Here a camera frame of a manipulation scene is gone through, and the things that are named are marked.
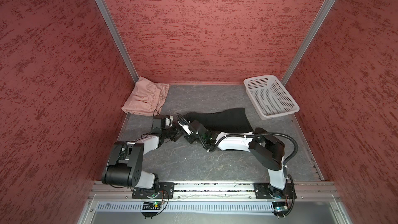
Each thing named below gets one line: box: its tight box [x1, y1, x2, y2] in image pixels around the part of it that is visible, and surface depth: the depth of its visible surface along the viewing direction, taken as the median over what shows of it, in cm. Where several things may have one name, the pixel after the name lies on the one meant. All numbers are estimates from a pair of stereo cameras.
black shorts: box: [184, 107, 254, 134], surface depth 102 cm
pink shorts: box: [121, 76, 170, 117], surface depth 109 cm
